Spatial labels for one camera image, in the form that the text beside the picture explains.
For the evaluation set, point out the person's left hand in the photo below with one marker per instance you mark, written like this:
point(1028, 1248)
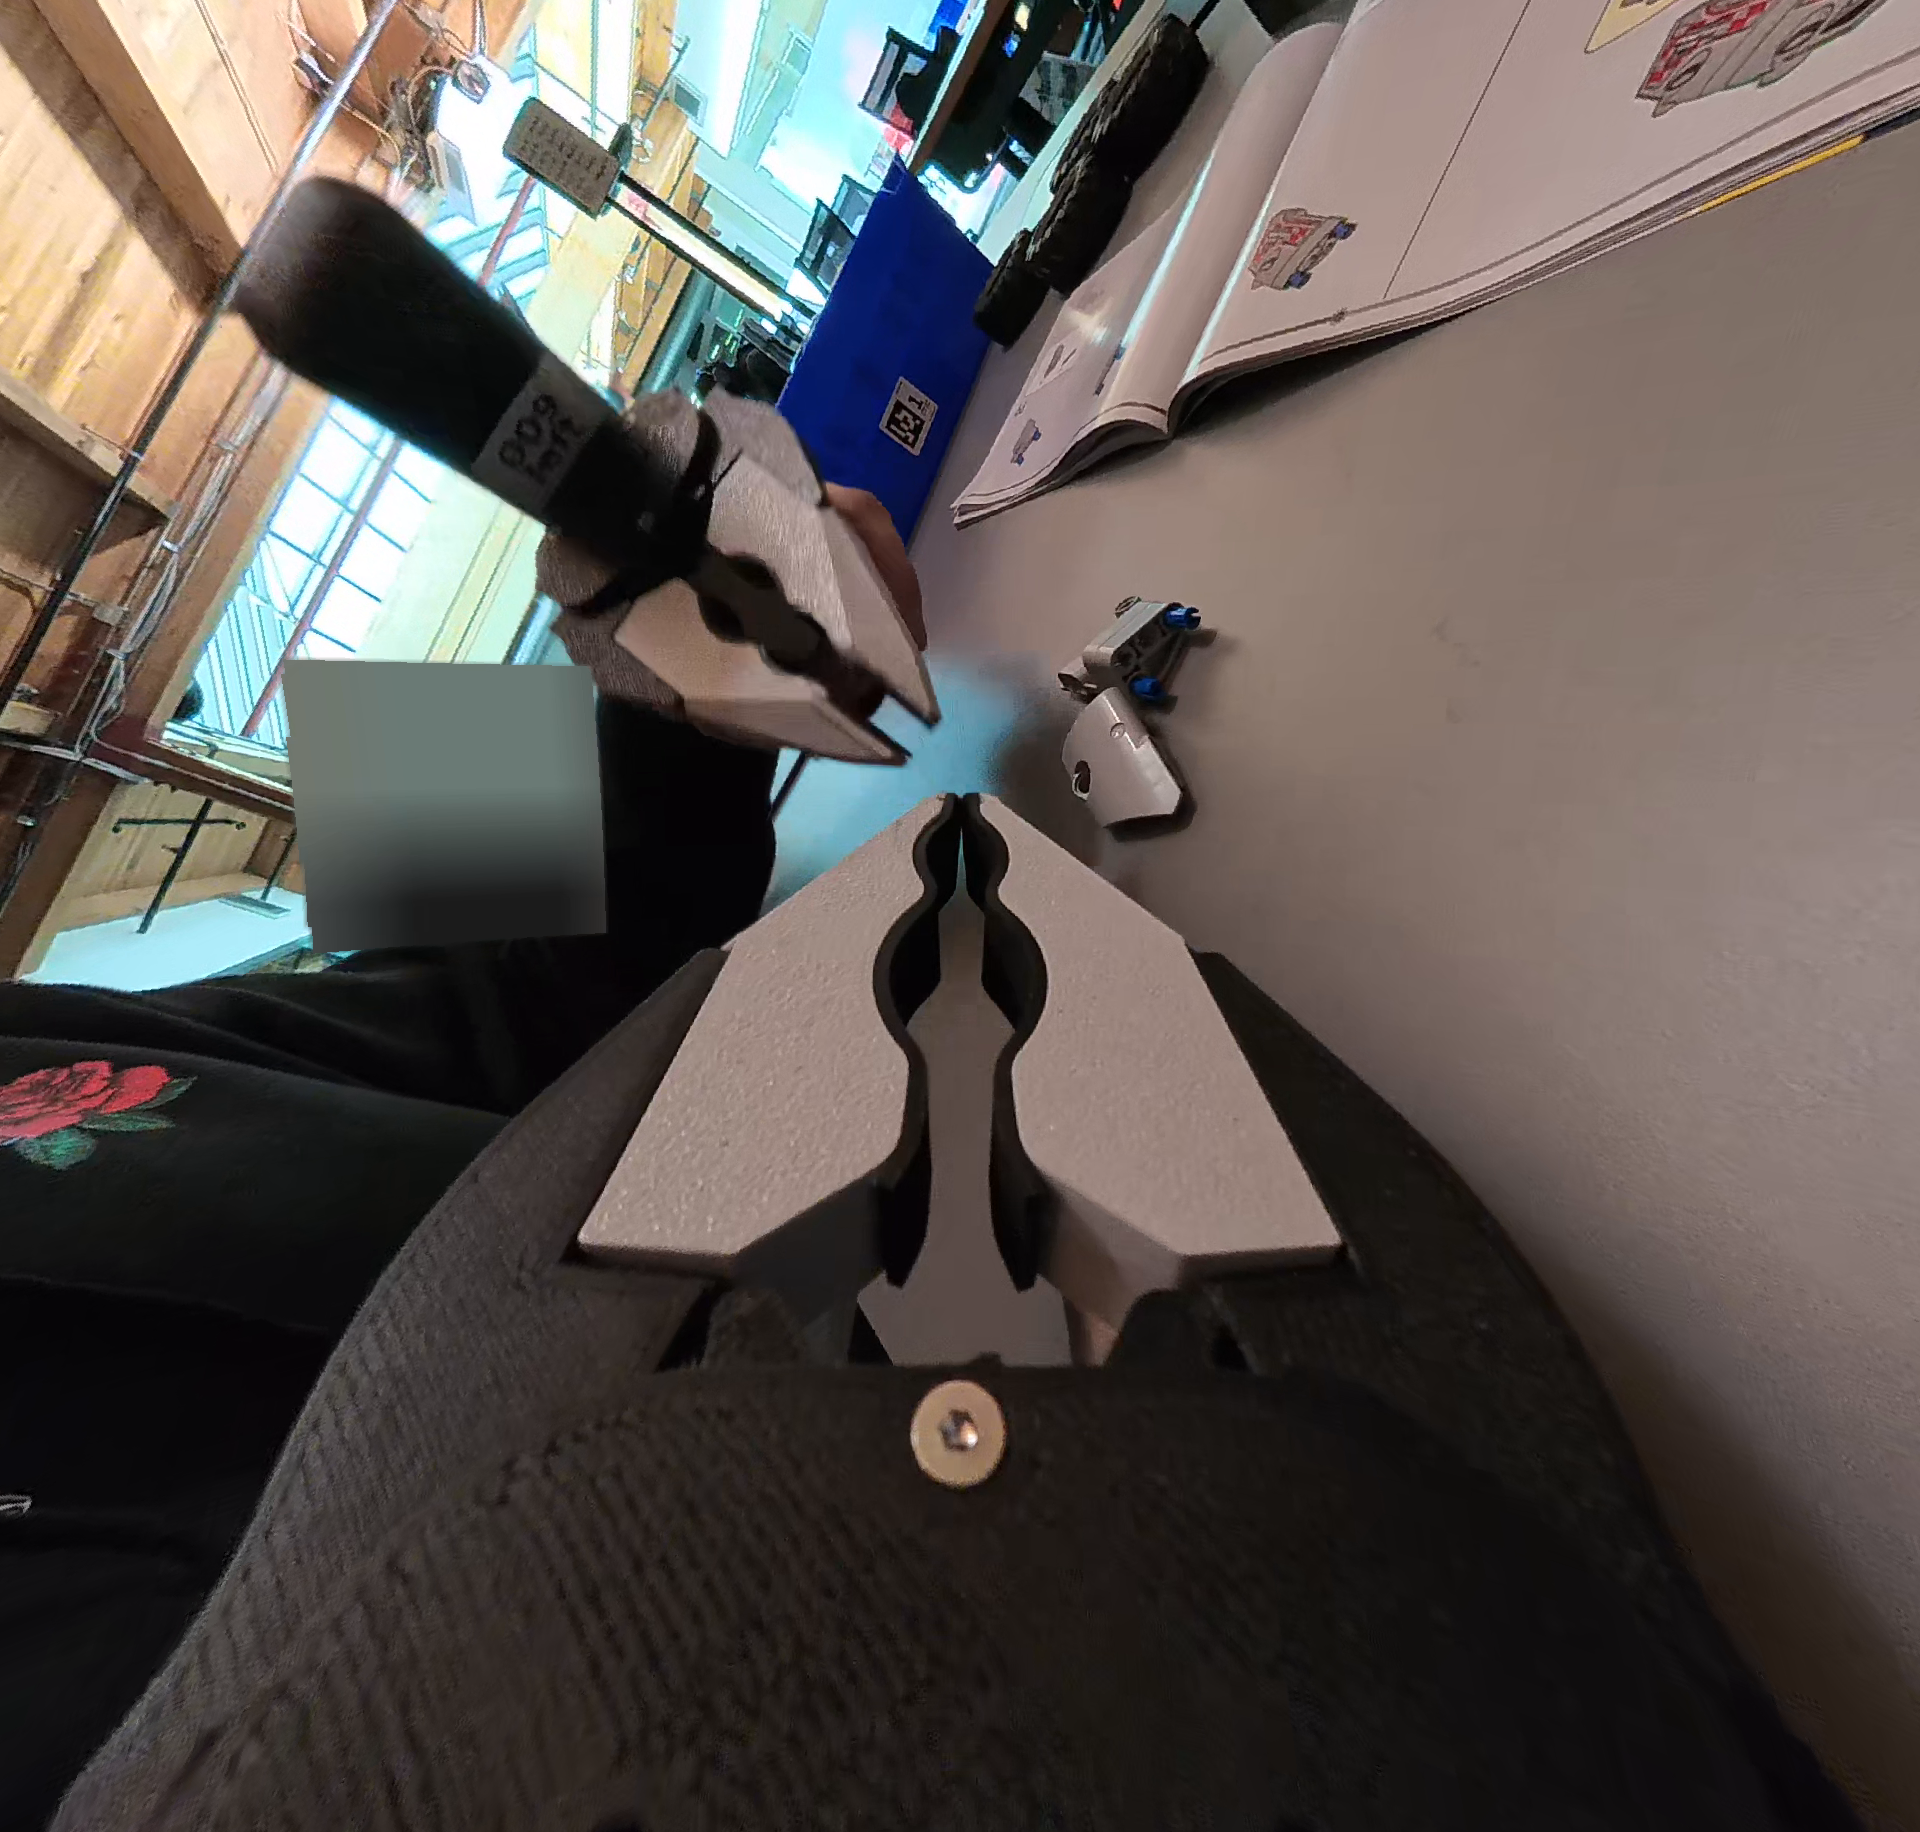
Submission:
point(886, 558)

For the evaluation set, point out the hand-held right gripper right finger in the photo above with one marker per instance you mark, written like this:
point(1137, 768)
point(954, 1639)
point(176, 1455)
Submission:
point(1170, 1112)

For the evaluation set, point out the grey brick assembly blue pins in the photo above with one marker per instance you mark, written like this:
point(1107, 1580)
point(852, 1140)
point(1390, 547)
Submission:
point(1125, 638)

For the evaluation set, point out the blue plastic bin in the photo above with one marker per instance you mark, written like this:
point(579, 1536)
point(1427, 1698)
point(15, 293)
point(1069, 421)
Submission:
point(870, 332)

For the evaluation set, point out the hanging light panel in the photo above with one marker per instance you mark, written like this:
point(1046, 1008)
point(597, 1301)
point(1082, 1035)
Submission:
point(567, 155)

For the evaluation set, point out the black printed sweatshirt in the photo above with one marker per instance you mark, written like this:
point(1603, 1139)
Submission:
point(225, 1262)

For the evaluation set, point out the grey desk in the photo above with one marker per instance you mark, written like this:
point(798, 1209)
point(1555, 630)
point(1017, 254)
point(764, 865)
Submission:
point(1500, 962)

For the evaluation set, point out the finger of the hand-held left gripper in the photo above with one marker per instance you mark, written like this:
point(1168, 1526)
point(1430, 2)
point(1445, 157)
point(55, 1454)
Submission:
point(706, 663)
point(811, 558)

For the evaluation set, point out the grey curved toy panel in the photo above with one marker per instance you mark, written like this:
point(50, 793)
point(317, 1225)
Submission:
point(1132, 768)

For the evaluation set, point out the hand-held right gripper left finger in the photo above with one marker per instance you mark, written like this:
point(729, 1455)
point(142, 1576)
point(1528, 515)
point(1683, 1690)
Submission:
point(766, 1097)

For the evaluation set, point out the person's left forearm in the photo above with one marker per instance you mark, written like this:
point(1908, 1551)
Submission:
point(690, 813)

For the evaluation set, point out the open building instruction booklet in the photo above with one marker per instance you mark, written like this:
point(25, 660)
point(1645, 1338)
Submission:
point(1500, 182)

